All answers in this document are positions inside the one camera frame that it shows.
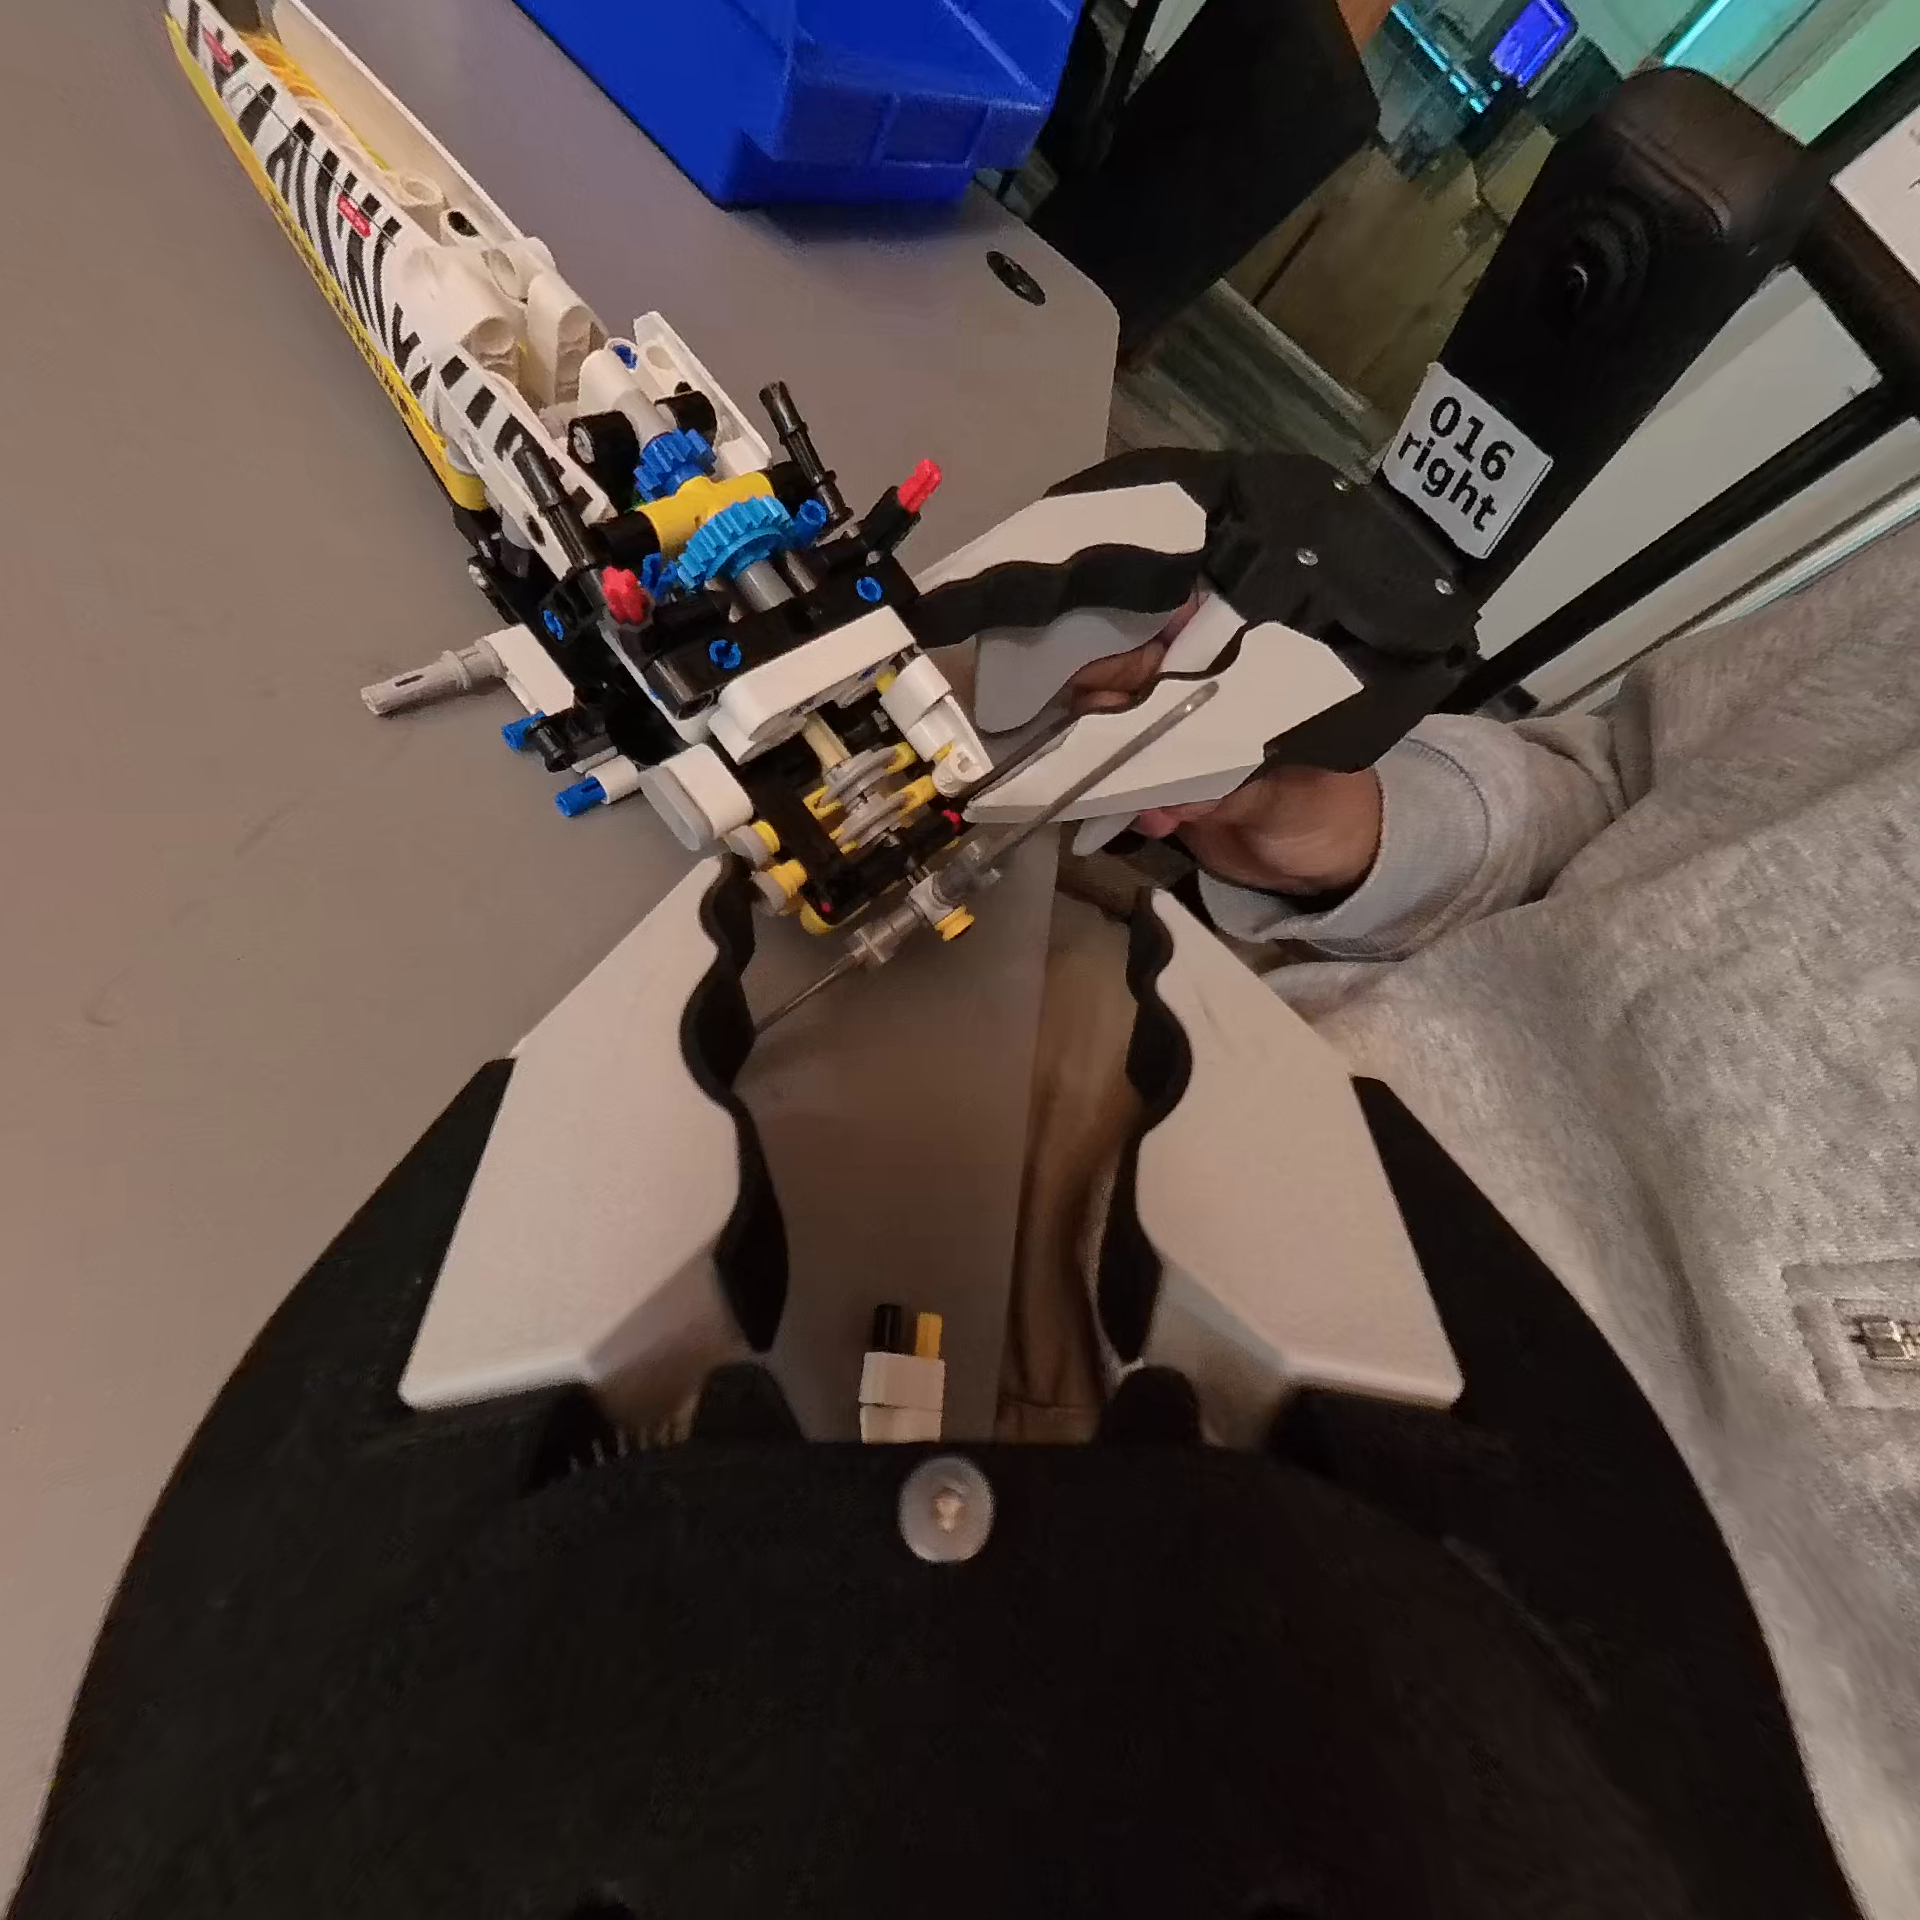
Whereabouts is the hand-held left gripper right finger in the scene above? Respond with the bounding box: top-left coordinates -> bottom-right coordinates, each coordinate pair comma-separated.
1102,888 -> 1462,1448

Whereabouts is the black chair backrest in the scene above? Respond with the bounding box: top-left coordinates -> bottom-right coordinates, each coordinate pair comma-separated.
1035,0 -> 1381,349

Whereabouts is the small white lego assembly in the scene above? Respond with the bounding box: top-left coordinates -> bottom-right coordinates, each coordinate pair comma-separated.
858,1302 -> 952,1448

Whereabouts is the person's right forearm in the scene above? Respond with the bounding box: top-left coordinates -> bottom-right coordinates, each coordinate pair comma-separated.
1199,548 -> 1920,1040

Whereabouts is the zebra-striped lego helicopter model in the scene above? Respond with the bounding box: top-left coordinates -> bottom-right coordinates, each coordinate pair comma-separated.
164,0 -> 1224,1040

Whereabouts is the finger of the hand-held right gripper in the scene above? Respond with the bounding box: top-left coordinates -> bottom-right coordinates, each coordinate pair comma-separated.
965,622 -> 1368,858
908,483 -> 1214,743

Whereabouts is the brown cardboard box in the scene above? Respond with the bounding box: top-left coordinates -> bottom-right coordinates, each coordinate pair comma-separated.
1221,142 -> 1553,428

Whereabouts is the person's grey hoodie torso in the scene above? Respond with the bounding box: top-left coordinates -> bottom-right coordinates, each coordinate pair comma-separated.
1274,840 -> 1920,1920

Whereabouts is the person's right hand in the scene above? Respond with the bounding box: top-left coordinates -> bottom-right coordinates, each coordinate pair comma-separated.
1067,638 -> 1384,898

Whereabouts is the blue plastic storage bin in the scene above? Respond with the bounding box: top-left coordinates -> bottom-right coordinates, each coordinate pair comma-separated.
509,0 -> 1085,213

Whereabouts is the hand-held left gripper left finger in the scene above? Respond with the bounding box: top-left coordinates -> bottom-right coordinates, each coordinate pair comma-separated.
398,868 -> 794,1439

